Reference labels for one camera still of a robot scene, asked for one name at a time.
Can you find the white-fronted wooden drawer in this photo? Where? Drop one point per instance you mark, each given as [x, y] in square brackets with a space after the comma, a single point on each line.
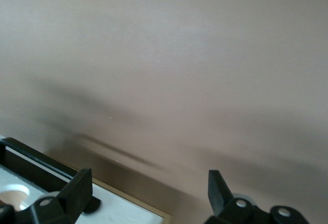
[120, 208]

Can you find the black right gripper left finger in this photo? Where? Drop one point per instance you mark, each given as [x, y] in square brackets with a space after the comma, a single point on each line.
[66, 203]

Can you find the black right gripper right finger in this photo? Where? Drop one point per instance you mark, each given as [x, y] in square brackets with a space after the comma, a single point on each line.
[220, 198]

